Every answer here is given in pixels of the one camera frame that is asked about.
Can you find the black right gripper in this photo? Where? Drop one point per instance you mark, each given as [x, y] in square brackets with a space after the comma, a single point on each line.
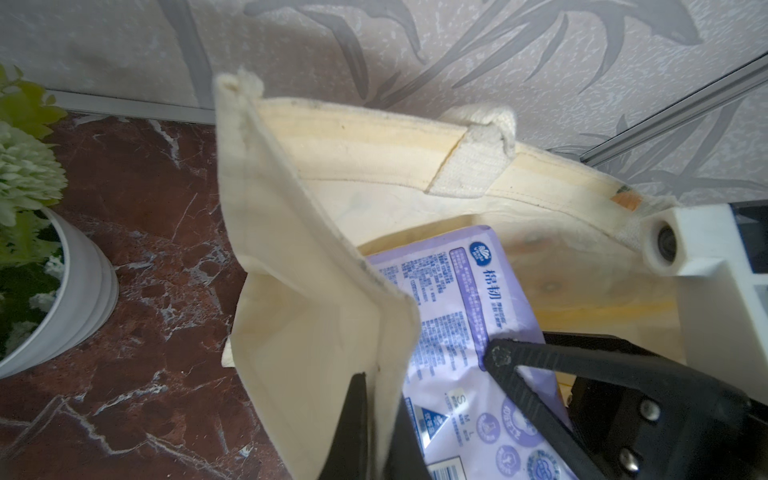
[660, 438]

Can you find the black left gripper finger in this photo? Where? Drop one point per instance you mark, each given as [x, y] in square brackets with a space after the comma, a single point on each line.
[349, 454]

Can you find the purple tissue pack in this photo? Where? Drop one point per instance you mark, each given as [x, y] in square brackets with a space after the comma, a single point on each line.
[467, 295]

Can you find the cream floral canvas tote bag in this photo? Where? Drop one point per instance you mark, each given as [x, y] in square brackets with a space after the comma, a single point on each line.
[309, 190]

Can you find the potted plant white pot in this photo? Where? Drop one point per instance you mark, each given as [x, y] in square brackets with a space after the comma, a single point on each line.
[57, 287]

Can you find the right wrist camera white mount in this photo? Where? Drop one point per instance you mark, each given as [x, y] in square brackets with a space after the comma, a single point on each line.
[717, 258]

